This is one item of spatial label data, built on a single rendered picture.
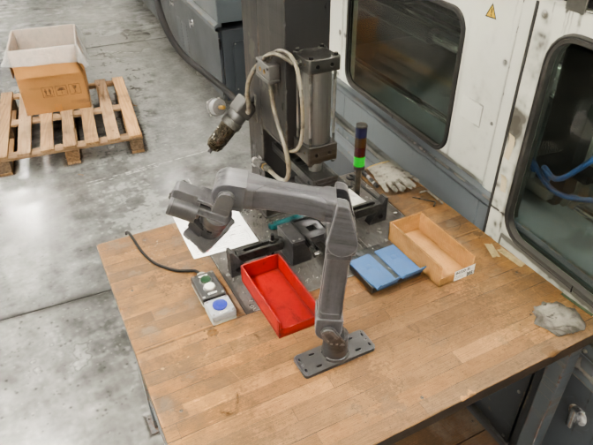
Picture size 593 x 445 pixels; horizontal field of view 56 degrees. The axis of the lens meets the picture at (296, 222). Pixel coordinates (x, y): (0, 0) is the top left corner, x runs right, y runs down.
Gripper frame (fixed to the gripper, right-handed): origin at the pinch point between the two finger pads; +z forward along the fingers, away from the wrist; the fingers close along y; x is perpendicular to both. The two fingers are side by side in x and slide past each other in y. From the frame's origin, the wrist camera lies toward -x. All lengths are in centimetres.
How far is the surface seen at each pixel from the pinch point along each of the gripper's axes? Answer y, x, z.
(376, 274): -32, 41, 16
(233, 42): -209, -108, 247
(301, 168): -37.9, 5.0, 11.6
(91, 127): -88, -135, 275
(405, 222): -55, 40, 22
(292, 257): -22.3, 20.9, 26.2
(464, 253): -53, 56, 8
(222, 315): 5.8, 16.7, 19.7
